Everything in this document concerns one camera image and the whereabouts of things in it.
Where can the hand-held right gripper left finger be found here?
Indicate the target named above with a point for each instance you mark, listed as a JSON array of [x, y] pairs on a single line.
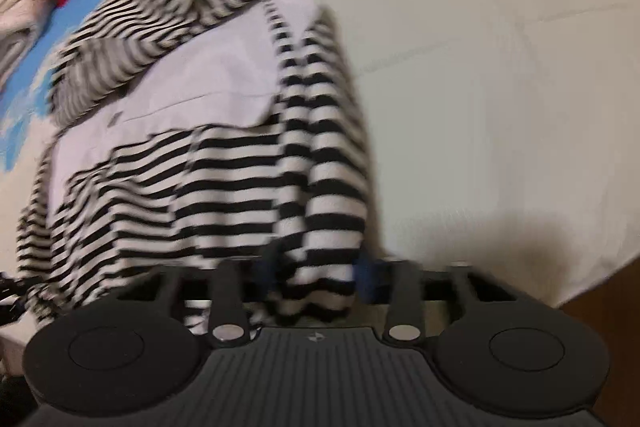
[[227, 297]]

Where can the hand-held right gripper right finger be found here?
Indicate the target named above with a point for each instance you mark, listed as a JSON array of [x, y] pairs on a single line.
[[404, 297]]

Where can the black white striped shirt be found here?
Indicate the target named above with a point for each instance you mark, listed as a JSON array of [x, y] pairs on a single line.
[[225, 167]]

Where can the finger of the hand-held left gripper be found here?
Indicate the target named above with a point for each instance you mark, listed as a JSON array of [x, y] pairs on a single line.
[[11, 294]]

